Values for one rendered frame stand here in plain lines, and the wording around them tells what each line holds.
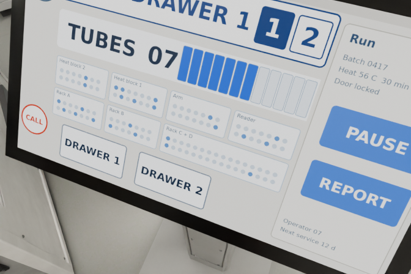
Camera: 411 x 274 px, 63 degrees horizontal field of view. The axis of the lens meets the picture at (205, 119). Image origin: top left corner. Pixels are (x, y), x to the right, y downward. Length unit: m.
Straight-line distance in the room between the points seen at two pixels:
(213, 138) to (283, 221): 0.12
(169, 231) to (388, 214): 1.09
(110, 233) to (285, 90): 1.22
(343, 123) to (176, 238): 1.10
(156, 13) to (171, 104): 0.10
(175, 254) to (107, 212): 0.35
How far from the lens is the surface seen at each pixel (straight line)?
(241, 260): 1.37
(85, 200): 1.55
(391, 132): 0.36
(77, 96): 0.44
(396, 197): 0.39
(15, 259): 1.08
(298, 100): 0.35
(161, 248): 1.39
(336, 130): 0.36
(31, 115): 0.49
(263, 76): 0.35
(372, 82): 0.35
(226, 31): 0.35
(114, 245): 1.46
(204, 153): 0.38
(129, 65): 0.39
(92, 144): 0.44
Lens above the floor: 1.38
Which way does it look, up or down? 57 degrees down
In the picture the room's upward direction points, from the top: straight up
